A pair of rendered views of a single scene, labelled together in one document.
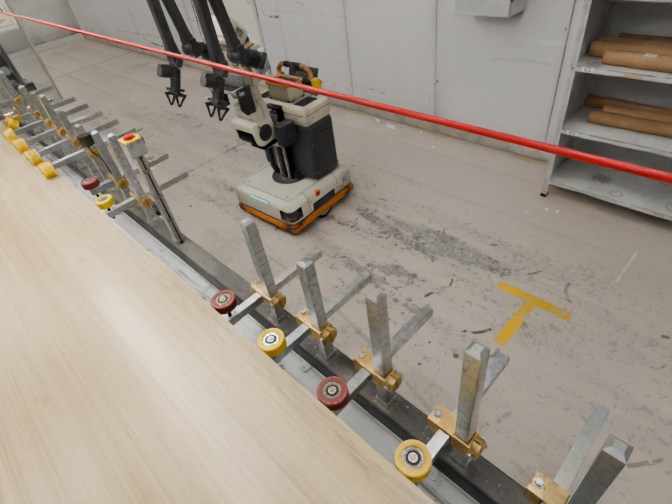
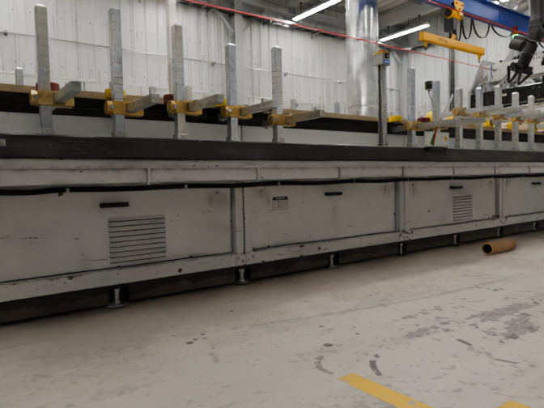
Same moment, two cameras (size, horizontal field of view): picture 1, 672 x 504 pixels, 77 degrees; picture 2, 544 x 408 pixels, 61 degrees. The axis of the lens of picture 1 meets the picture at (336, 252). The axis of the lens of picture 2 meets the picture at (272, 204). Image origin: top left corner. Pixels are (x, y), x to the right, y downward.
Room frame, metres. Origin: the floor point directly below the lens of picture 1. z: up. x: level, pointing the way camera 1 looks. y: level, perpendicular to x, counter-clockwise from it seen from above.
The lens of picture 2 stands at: (1.10, -1.95, 0.53)
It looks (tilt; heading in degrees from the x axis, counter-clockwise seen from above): 3 degrees down; 93
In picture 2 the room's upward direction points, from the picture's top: 1 degrees counter-clockwise
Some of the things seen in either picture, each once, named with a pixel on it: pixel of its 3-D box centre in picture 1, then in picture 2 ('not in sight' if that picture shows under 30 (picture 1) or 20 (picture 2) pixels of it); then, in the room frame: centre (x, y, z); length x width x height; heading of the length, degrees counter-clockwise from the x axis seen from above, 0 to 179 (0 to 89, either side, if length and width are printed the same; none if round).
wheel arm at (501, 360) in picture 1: (460, 413); (133, 108); (0.51, -0.24, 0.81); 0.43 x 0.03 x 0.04; 129
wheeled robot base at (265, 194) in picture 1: (294, 187); not in sight; (2.78, 0.23, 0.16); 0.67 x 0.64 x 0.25; 133
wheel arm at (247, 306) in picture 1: (276, 284); (291, 120); (1.09, 0.23, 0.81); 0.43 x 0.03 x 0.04; 129
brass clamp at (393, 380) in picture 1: (377, 370); (184, 108); (0.66, -0.06, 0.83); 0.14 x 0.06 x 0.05; 39
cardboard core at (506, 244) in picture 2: not in sight; (499, 246); (2.48, 1.23, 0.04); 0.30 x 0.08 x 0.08; 39
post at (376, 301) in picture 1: (381, 355); (178, 84); (0.64, -0.07, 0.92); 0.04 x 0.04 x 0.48; 39
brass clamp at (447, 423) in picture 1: (456, 432); (124, 108); (0.47, -0.21, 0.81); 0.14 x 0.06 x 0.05; 39
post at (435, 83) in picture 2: (116, 174); (435, 118); (2.00, 1.03, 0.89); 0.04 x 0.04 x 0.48; 39
